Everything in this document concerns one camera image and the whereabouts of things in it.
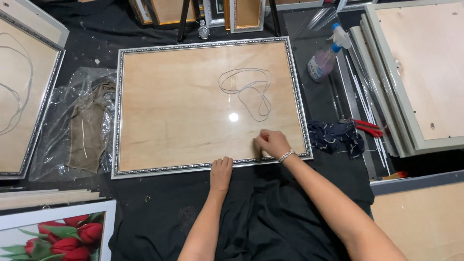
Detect grey frame with wooden backing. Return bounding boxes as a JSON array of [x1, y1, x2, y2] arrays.
[[275, 0, 325, 11]]

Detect stack of pale boards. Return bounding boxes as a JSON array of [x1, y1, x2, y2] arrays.
[[0, 188, 106, 211]]

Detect red tulip picture white frame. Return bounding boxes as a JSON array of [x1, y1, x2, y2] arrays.
[[0, 199, 117, 261]]

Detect large silver ornate picture frame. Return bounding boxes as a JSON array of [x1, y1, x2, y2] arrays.
[[111, 36, 314, 180]]

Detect black stand leg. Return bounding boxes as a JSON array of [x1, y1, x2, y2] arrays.
[[177, 0, 191, 43], [268, 0, 282, 37]]

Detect small orange object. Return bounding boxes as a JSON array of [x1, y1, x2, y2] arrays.
[[382, 170, 411, 181]]

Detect silver wristwatch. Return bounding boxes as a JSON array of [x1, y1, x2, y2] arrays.
[[198, 20, 211, 40]]

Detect dark picture in silver frame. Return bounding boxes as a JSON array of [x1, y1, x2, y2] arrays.
[[202, 0, 227, 28]]

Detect long grey cord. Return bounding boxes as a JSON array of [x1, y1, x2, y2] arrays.
[[0, 32, 34, 136]]

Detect person's left hand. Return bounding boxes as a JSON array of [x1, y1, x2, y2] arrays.
[[210, 156, 234, 193]]

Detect thin white strips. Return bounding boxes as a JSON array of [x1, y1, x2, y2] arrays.
[[344, 55, 391, 175]]

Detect crumpled clear plastic sheet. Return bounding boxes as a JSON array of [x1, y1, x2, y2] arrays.
[[29, 67, 118, 182]]

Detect metal straightedge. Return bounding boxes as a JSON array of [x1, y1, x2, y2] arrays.
[[335, 60, 378, 180]]

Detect person's right hand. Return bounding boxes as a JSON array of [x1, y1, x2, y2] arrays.
[[253, 129, 293, 160]]

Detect silver frame with wooden backing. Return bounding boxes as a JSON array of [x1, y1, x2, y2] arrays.
[[0, 9, 66, 181]]

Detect dark blue patterned cloth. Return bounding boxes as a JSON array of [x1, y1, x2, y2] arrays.
[[307, 120, 365, 159]]

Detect wooden board with grey frame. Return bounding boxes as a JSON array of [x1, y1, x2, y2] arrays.
[[370, 170, 464, 261]]

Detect red-handled pliers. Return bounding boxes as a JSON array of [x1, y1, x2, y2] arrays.
[[339, 118, 384, 138]]

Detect gold picture frame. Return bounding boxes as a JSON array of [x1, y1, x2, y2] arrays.
[[129, 0, 199, 26]]

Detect brown rag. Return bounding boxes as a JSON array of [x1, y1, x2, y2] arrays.
[[65, 80, 116, 174]]

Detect black cloth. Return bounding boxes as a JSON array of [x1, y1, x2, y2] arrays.
[[108, 159, 375, 261]]

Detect stack of grey frames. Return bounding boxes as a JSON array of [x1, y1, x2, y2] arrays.
[[348, 0, 464, 159]]

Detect narrow silver and gold frame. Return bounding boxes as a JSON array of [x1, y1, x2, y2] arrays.
[[224, 0, 267, 34]]

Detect white ornate frame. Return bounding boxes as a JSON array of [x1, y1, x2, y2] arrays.
[[336, 0, 378, 14]]

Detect clear spray bottle blue nozzle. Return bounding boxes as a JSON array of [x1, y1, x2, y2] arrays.
[[307, 23, 352, 82]]

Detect silver chain bracelet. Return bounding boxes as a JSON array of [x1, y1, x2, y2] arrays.
[[278, 149, 296, 164]]

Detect grey cord loop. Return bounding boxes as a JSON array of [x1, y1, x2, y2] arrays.
[[218, 68, 273, 122]]

